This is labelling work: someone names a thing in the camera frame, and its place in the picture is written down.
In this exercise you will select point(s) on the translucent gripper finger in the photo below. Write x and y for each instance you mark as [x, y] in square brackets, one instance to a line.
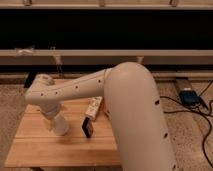
[49, 124]

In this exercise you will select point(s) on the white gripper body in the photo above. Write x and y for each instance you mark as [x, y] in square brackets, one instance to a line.
[50, 111]

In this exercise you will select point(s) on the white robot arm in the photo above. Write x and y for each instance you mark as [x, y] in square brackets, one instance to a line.
[135, 112]

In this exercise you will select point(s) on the wooden table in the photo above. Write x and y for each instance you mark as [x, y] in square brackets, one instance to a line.
[35, 146]

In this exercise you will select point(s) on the white rectangular box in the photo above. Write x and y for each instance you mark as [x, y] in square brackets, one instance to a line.
[93, 107]

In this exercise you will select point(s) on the long wooden bench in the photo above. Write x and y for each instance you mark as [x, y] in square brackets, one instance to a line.
[88, 57]

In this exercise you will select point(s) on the blue power adapter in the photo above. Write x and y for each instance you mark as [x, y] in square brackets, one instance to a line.
[189, 97]

